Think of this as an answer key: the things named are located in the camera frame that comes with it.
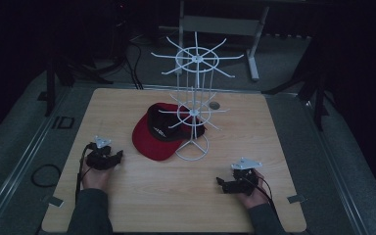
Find white metal table frame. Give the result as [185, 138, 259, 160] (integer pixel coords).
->
[175, 0, 271, 82]

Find red and black baseball cap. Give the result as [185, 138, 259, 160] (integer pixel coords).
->
[131, 102, 207, 162]

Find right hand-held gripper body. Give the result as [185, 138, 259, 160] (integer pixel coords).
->
[228, 157, 263, 197]

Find black floor cables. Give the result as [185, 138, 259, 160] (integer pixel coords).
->
[122, 41, 145, 91]

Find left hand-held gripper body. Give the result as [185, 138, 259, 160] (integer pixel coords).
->
[85, 135, 116, 171]

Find person's left hand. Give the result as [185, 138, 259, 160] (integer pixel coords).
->
[80, 156, 118, 193]

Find black cable loop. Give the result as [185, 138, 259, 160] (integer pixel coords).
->
[30, 164, 63, 189]

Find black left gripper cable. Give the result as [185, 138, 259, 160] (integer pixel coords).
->
[74, 142, 96, 208]

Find person's right hand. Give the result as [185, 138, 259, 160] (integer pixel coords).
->
[236, 168, 270, 211]

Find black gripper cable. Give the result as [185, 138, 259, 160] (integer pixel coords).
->
[250, 171, 281, 220]
[74, 142, 96, 208]

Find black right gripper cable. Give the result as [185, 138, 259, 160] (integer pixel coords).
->
[250, 171, 281, 220]

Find black rectangular floor bracket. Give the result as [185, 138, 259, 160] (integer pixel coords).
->
[51, 116, 75, 130]

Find white wire display rack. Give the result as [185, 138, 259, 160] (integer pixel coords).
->
[150, 30, 245, 162]

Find black metal stand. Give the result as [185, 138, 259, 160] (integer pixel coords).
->
[262, 38, 336, 132]
[43, 57, 114, 118]

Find metal table edge bracket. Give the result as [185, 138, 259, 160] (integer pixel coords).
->
[286, 194, 307, 205]
[47, 194, 65, 209]

